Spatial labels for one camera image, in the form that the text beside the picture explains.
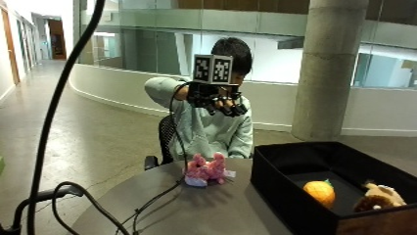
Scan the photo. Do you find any the person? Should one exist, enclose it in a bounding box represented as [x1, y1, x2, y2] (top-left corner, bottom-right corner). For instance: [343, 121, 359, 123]
[143, 36, 255, 161]

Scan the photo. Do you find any white marker cube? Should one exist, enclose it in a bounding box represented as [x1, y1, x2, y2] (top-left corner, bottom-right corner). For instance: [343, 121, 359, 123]
[191, 53, 234, 86]

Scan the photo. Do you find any black office chair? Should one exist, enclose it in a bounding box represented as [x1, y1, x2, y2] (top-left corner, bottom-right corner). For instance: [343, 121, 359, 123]
[143, 115, 177, 171]

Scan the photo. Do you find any pink plush toy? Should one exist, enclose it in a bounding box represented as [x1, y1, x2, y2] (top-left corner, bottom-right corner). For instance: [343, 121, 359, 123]
[182, 152, 237, 188]

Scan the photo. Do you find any glass balustrade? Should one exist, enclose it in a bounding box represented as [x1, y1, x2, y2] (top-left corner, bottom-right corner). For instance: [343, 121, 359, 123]
[72, 0, 417, 90]

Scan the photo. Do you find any black open box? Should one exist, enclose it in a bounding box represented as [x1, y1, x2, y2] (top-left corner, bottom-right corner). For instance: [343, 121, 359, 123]
[249, 140, 417, 235]

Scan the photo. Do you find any concrete pillar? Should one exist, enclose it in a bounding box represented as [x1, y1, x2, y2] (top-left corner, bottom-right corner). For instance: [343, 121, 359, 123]
[290, 0, 370, 142]

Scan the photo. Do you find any orange toy fruit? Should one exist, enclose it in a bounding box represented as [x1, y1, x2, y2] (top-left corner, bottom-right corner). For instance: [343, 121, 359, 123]
[302, 178, 337, 210]

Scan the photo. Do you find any brown plush toy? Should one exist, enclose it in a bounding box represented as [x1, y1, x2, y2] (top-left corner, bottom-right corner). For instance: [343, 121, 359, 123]
[351, 181, 407, 213]

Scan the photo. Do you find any wooden door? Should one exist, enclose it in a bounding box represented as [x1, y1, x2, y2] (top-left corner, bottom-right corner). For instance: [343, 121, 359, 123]
[0, 6, 22, 86]

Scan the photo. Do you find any thin black glove cable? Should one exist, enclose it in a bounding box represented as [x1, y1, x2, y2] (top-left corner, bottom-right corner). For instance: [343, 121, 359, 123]
[114, 81, 193, 235]

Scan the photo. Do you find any thick black cable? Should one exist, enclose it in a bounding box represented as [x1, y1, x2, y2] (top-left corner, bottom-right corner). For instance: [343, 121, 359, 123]
[26, 0, 106, 235]

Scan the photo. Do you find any black looped cable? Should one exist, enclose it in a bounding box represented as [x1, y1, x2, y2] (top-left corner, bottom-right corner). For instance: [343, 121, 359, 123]
[0, 180, 131, 235]

